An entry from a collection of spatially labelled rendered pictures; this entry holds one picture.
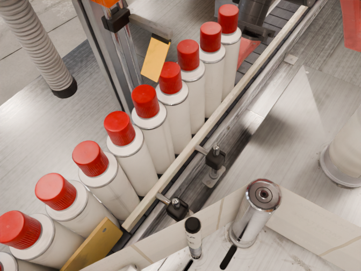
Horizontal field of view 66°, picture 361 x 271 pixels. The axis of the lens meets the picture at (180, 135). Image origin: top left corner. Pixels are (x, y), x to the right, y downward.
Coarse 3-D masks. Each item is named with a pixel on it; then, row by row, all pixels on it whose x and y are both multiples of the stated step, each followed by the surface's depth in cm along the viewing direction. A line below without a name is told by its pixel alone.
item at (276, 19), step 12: (276, 12) 75; (288, 12) 74; (264, 24) 73; (276, 24) 72; (288, 36) 72; (264, 48) 68; (276, 48) 68; (252, 60) 66; (240, 72) 64; (240, 96) 60; (228, 108) 59; (192, 156) 53; (180, 168) 52; (156, 204) 51; (144, 216) 48; (120, 228) 47; (120, 240) 46
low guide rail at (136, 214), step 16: (272, 48) 63; (256, 64) 60; (240, 80) 58; (224, 112) 56; (208, 128) 53; (192, 144) 51; (176, 160) 49; (160, 192) 48; (144, 208) 45; (128, 224) 44
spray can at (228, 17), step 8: (224, 8) 44; (232, 8) 44; (224, 16) 43; (232, 16) 43; (224, 24) 44; (232, 24) 44; (224, 32) 46; (232, 32) 46; (240, 32) 47; (224, 40) 46; (232, 40) 46; (240, 40) 48; (232, 48) 47; (232, 56) 49; (232, 64) 51; (224, 72) 52; (232, 72) 53; (224, 80) 54; (232, 80) 55; (224, 88) 56; (232, 88) 57; (224, 96) 58
